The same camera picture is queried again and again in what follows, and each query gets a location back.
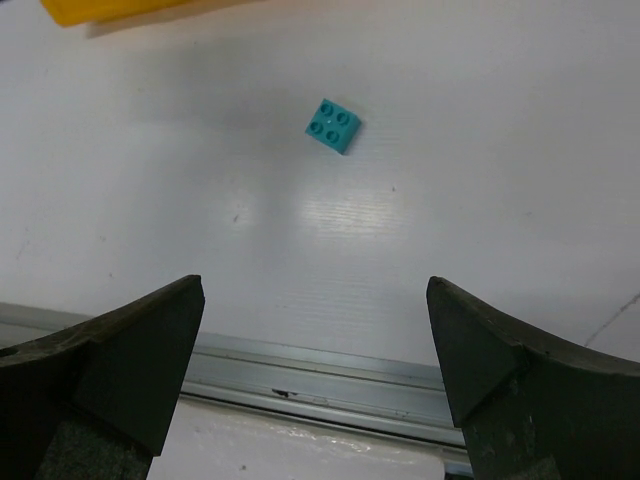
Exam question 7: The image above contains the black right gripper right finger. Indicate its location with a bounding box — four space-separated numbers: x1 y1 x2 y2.
426 277 639 479

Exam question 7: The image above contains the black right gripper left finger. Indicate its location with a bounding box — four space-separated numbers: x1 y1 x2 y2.
1 275 205 479

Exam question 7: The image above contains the yellow four-compartment bin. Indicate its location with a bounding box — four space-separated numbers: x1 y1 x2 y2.
41 0 186 27

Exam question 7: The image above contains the aluminium table edge rail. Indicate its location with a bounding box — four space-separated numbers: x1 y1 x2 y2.
0 299 474 474

